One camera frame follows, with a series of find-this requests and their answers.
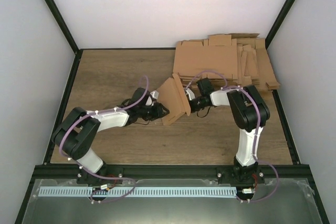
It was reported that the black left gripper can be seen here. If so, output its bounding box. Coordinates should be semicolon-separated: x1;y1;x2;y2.
138;103;170;122

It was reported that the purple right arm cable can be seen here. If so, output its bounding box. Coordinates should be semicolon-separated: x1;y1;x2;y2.
185;69;279;204

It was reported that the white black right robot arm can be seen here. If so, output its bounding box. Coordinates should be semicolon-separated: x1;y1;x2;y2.
184;78;270;184

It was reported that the grey metal front plate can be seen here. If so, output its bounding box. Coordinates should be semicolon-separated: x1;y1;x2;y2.
22;179;322;223

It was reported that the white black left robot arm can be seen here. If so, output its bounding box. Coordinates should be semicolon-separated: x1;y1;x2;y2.
51;88;170;184

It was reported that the light blue slotted cable duct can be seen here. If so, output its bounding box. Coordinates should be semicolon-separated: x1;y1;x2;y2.
38;186;237;198

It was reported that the cardboard box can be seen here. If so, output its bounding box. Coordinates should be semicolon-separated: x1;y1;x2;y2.
157;73;191;126

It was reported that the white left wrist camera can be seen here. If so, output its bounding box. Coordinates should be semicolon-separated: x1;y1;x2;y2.
148;90;159;102

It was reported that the stack of flat cardboard blanks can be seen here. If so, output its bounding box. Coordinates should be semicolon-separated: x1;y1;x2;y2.
173;33;280;91

